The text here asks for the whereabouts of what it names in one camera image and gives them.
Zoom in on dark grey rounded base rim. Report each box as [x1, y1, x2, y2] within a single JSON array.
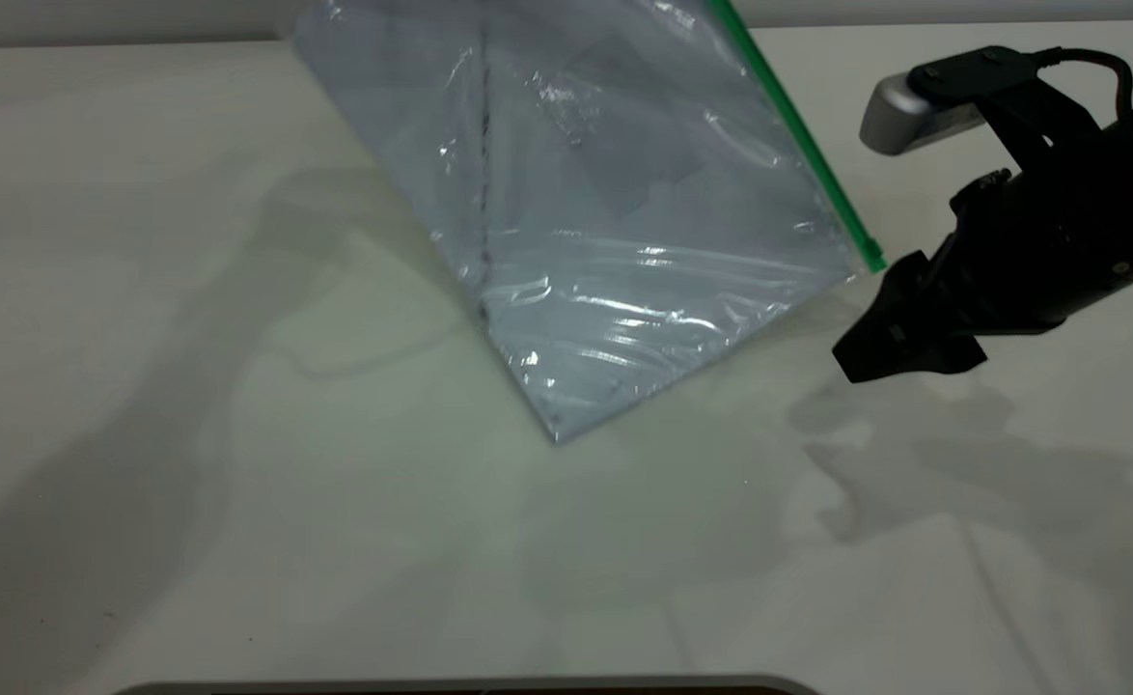
[[111, 673, 824, 695]]

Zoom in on clear plastic zip bag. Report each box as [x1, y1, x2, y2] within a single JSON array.
[[290, 0, 889, 446]]

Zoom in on black right camera cable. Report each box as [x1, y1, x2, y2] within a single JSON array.
[[1035, 47, 1133, 125]]

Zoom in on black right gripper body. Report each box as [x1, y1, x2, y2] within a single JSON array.
[[928, 166, 1133, 339]]

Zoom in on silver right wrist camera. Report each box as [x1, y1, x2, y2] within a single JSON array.
[[859, 45, 1098, 173]]

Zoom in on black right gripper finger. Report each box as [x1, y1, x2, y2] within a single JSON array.
[[831, 307, 989, 385], [877, 249, 958, 327]]

